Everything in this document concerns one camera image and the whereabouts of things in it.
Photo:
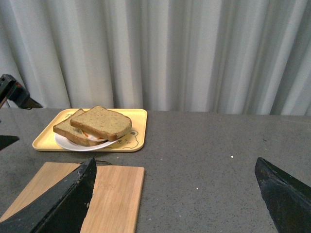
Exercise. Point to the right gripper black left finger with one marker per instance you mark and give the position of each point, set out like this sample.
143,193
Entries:
61,209

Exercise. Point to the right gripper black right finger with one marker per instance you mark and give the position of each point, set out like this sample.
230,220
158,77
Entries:
287,199

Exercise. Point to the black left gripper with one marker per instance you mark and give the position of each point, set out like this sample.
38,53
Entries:
11,89

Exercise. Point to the yellow bear tray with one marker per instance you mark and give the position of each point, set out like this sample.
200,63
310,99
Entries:
47,140

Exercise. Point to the fried egg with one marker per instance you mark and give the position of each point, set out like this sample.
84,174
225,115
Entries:
92,137

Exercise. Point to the wooden cutting board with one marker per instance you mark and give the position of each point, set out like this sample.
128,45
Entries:
115,202

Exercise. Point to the grey curtain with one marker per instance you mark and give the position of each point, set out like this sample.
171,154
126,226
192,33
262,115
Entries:
224,56

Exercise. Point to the white round plate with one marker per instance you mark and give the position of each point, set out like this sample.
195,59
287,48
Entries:
69,145

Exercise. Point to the bread slice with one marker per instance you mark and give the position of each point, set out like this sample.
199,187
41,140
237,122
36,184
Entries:
75,135
103,123

